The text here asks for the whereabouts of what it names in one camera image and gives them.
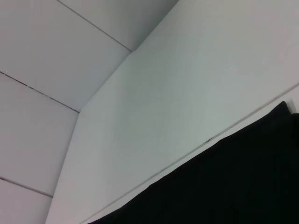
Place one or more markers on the black t-shirt with FREE print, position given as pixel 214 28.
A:
pixel 222 177

